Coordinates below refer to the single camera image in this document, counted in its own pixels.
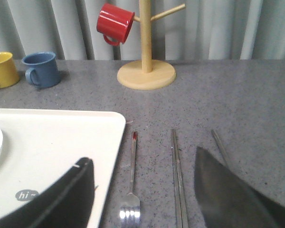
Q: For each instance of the silver metal spoon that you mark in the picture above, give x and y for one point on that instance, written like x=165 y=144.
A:
x=220 y=147

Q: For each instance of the silver metal fork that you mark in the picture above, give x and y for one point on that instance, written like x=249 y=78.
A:
x=129 y=213

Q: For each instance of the yellow enamel mug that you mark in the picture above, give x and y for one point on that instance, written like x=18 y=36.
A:
x=8 y=72

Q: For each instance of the cream rectangular bunny tray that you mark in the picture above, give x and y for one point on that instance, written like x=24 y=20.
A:
x=39 y=146

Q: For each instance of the blue enamel mug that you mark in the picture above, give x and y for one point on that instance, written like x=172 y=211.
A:
x=42 y=71

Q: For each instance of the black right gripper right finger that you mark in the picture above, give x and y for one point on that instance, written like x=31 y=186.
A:
x=226 y=201

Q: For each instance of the wooden mug tree stand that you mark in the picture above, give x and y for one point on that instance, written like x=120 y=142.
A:
x=147 y=73

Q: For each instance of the silver metal chopstick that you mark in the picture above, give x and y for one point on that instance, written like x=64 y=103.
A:
x=181 y=187
x=176 y=184

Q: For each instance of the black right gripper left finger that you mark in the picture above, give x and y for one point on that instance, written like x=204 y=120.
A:
x=66 y=204

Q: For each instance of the red enamel mug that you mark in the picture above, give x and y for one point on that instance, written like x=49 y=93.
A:
x=114 y=23

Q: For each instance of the grey pleated curtain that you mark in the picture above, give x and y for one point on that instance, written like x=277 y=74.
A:
x=205 y=29

